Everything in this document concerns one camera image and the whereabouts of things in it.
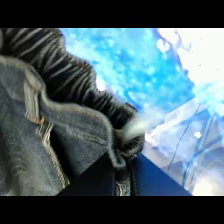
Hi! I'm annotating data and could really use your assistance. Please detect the dark blue jeans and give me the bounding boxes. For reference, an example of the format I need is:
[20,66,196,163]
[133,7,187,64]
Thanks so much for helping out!
[0,28,148,197]

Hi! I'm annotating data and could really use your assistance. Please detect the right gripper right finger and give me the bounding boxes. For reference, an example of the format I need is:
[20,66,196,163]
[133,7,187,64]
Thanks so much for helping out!
[133,152,192,197]

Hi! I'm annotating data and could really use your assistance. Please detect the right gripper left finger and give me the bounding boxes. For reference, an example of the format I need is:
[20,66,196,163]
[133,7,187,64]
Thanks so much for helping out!
[58,155,117,197]

